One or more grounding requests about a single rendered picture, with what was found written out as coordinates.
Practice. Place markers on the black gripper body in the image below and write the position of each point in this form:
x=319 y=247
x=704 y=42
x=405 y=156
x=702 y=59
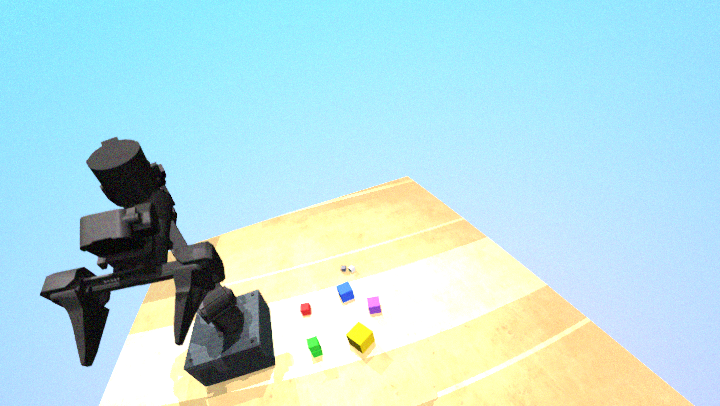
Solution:
x=136 y=269

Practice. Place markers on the red block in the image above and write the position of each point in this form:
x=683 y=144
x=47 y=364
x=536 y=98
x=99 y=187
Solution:
x=305 y=309

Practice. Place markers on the purple block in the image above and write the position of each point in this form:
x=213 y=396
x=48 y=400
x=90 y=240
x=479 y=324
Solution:
x=374 y=305

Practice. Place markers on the blue block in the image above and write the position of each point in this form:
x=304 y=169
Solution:
x=345 y=292

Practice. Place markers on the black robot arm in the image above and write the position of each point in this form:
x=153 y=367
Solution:
x=130 y=181

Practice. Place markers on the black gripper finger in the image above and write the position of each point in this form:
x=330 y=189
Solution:
x=88 y=319
x=192 y=284

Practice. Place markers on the yellow block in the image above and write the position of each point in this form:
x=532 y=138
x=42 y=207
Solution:
x=360 y=337

